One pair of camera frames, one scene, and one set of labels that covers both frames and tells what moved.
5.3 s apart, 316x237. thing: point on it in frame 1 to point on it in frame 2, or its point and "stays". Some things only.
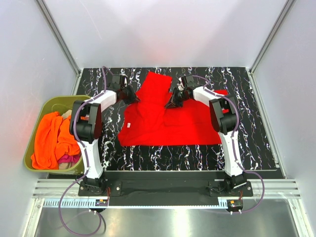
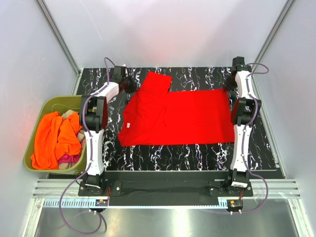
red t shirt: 147,122 stays
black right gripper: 177,103 to 229,87
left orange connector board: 101,202 stays
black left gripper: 133,99 to 128,76
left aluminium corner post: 58,35 stays
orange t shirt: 53,139 stays
